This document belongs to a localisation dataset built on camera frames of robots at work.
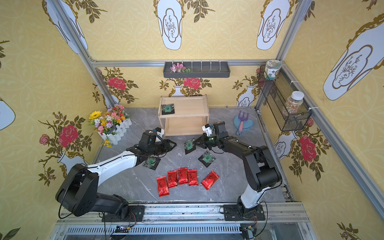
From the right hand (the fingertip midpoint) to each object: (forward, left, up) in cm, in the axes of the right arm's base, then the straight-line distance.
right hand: (197, 140), depth 89 cm
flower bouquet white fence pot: (+5, +53, +5) cm, 53 cm away
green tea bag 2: (-4, +5, -2) cm, 6 cm away
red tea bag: (-24, +18, -10) cm, 32 cm away
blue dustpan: (+23, -36, -12) cm, 44 cm away
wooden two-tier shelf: (+13, +4, +9) cm, 16 cm away
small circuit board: (-44, +35, -14) cm, 58 cm away
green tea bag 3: (-7, -6, -11) cm, 14 cm away
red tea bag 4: (-19, +2, -9) cm, 21 cm away
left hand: (-3, +16, -1) cm, 16 cm away
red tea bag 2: (-20, +13, -9) cm, 26 cm away
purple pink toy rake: (+28, -33, -12) cm, 45 cm away
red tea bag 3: (-18, +7, -9) cm, 22 cm away
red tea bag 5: (-21, -7, -10) cm, 24 cm away
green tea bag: (+16, +19, +9) cm, 26 cm away
